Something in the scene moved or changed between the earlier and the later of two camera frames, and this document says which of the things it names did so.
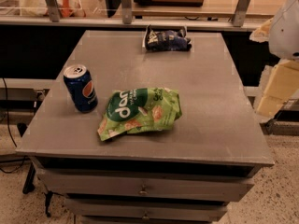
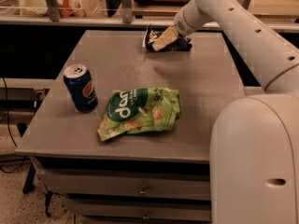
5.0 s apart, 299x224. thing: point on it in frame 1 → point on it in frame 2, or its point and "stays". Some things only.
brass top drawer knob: (143, 191) stays
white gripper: (286, 28) → (183, 24)
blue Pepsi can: (81, 87) stays
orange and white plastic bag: (33, 3) stays
